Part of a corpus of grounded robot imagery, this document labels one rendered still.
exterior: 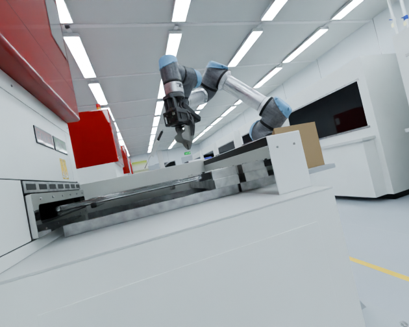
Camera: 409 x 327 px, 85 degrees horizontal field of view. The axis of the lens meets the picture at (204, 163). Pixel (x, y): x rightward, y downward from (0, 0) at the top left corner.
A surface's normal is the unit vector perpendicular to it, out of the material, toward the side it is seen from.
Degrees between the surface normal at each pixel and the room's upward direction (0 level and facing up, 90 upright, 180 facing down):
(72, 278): 90
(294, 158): 90
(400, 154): 90
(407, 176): 90
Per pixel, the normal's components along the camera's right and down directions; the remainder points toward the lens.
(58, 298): 0.27, -0.09
